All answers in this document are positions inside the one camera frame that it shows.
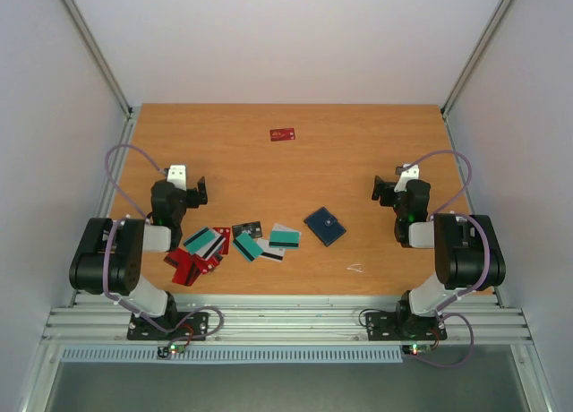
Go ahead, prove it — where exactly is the teal card left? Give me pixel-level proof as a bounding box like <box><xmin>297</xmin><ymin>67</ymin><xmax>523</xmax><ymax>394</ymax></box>
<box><xmin>184</xmin><ymin>227</ymin><xmax>215</xmax><ymax>254</ymax></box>

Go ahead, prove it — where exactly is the left circuit board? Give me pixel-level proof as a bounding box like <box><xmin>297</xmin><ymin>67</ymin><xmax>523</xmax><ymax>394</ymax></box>
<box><xmin>157</xmin><ymin>344</ymin><xmax>186</xmax><ymax>359</ymax></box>

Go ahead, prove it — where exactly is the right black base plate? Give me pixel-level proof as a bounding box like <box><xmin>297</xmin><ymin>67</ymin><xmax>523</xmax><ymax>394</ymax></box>
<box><xmin>364</xmin><ymin>312</ymin><xmax>448</xmax><ymax>341</ymax></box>

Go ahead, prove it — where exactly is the left aluminium corner post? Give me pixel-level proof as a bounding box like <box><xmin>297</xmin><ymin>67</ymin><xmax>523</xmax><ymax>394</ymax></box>
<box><xmin>60</xmin><ymin>0</ymin><xmax>133</xmax><ymax>118</ymax></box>

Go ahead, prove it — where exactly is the teal card middle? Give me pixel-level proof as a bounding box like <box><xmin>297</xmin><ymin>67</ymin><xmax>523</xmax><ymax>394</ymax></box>
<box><xmin>233</xmin><ymin>232</ymin><xmax>263</xmax><ymax>262</ymax></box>

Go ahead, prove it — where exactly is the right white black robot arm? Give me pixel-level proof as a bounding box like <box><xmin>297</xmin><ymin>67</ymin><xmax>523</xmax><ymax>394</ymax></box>
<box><xmin>364</xmin><ymin>176</ymin><xmax>506</xmax><ymax>341</ymax></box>

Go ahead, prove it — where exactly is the teal card right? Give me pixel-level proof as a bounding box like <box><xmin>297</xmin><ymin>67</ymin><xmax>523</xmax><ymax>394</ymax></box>
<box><xmin>269</xmin><ymin>229</ymin><xmax>300</xmax><ymax>249</ymax></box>

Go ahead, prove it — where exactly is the right circuit board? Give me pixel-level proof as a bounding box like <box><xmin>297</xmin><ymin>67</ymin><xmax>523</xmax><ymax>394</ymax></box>
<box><xmin>402</xmin><ymin>343</ymin><xmax>435</xmax><ymax>356</ymax></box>

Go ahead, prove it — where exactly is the grey slotted cable duct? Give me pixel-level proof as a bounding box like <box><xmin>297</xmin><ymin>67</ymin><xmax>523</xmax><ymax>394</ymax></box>
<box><xmin>61</xmin><ymin>345</ymin><xmax>403</xmax><ymax>365</ymax></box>

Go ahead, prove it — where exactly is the red card behind teal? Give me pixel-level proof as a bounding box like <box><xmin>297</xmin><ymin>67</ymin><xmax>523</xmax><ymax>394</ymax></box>
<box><xmin>213</xmin><ymin>227</ymin><xmax>231</xmax><ymax>255</ymax></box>

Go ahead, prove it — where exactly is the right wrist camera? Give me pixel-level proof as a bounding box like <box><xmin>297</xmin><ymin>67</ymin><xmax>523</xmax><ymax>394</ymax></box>
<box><xmin>394</xmin><ymin>164</ymin><xmax>420</xmax><ymax>193</ymax></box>

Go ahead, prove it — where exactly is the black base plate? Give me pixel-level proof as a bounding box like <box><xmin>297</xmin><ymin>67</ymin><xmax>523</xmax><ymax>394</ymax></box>
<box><xmin>364</xmin><ymin>312</ymin><xmax>448</xmax><ymax>341</ymax></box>
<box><xmin>126</xmin><ymin>312</ymin><xmax>210</xmax><ymax>341</ymax></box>

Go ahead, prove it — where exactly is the circuit board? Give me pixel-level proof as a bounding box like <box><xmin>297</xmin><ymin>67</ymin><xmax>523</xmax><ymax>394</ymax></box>
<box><xmin>157</xmin><ymin>344</ymin><xmax>186</xmax><ymax>359</ymax></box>
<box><xmin>402</xmin><ymin>343</ymin><xmax>435</xmax><ymax>356</ymax></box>

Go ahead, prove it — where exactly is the aluminium rail frame front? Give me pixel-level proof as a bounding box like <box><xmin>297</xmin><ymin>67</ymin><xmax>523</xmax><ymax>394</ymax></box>
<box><xmin>42</xmin><ymin>293</ymin><xmax>532</xmax><ymax>345</ymax></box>

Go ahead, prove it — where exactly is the navy blue card holder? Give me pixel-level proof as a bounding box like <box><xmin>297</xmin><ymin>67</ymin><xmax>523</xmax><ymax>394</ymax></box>
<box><xmin>304</xmin><ymin>207</ymin><xmax>346</xmax><ymax>246</ymax></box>

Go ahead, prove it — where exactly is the lone red card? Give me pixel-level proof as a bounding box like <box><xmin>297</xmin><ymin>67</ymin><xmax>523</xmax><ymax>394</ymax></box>
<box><xmin>269</xmin><ymin>127</ymin><xmax>295</xmax><ymax>142</ymax></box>

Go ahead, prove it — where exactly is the aluminium corner post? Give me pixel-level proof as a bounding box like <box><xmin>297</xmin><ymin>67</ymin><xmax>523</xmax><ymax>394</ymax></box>
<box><xmin>60</xmin><ymin>0</ymin><xmax>133</xmax><ymax>118</ymax></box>
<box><xmin>440</xmin><ymin>0</ymin><xmax>526</xmax><ymax>117</ymax></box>

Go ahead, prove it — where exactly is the red card bottom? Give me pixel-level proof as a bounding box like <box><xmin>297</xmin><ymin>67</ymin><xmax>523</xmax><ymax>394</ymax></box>
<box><xmin>172</xmin><ymin>255</ymin><xmax>202</xmax><ymax>287</ymax></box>

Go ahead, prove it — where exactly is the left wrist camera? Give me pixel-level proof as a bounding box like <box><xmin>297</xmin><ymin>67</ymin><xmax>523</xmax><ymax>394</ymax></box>
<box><xmin>167</xmin><ymin>165</ymin><xmax>187</xmax><ymax>191</ymax></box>

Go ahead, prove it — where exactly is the red card with chip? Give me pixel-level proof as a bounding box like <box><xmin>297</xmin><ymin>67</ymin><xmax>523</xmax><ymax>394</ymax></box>
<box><xmin>196</xmin><ymin>252</ymin><xmax>223</xmax><ymax>274</ymax></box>

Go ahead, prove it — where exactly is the white card under teal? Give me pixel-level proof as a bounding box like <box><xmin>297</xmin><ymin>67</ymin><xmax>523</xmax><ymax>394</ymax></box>
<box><xmin>195</xmin><ymin>233</ymin><xmax>220</xmax><ymax>259</ymax></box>

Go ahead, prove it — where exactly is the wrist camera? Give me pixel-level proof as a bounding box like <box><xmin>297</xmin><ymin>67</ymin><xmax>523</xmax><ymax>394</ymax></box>
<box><xmin>394</xmin><ymin>164</ymin><xmax>420</xmax><ymax>193</ymax></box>
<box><xmin>167</xmin><ymin>165</ymin><xmax>187</xmax><ymax>191</ymax></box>

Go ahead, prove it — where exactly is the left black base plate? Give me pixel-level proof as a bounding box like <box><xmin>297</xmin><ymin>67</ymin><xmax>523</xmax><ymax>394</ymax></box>
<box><xmin>126</xmin><ymin>312</ymin><xmax>210</xmax><ymax>341</ymax></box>

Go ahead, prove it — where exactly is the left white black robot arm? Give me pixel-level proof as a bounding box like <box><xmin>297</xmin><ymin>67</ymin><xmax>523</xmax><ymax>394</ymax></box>
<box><xmin>69</xmin><ymin>177</ymin><xmax>208</xmax><ymax>339</ymax></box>

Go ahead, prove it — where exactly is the right aluminium corner post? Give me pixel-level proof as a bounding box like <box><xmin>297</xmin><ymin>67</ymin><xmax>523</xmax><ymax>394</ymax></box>
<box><xmin>440</xmin><ymin>0</ymin><xmax>526</xmax><ymax>117</ymax></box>

